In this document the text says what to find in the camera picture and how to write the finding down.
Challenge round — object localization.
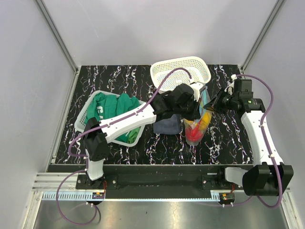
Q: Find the purple cable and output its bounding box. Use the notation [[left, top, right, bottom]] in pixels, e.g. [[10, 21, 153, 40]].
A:
[[56, 68, 193, 225], [232, 74, 284, 209]]

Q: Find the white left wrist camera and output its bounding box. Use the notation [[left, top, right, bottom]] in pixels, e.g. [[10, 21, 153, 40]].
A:
[[190, 82, 206, 102]]

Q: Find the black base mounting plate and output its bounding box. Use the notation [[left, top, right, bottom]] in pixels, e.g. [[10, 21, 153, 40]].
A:
[[44, 165, 244, 201]]

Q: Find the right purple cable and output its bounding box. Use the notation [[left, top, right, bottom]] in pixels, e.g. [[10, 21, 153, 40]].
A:
[[232, 74, 284, 209]]

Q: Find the white round-hole basket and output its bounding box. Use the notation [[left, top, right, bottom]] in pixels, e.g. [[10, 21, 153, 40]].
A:
[[150, 56, 211, 94]]

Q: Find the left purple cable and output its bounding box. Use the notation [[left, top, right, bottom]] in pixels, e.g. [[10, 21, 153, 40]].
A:
[[56, 68, 193, 225]]

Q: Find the folded grey-blue towel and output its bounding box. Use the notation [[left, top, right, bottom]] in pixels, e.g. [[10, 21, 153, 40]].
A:
[[152, 114, 181, 135]]

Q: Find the green garment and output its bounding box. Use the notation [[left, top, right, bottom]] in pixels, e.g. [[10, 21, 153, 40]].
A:
[[83, 93, 142, 145]]

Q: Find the aluminium frame rail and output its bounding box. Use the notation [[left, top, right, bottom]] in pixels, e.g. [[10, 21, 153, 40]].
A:
[[34, 0, 78, 73]]

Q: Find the clear zip top bag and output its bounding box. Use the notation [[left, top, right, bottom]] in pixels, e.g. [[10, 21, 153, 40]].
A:
[[183, 89, 212, 146]]

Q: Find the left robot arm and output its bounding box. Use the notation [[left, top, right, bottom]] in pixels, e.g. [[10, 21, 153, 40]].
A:
[[82, 83, 206, 189]]

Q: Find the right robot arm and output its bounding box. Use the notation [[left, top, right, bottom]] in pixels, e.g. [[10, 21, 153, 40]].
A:
[[204, 89, 294, 197]]

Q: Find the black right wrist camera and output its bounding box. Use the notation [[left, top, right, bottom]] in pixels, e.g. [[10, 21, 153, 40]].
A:
[[234, 78, 254, 99]]

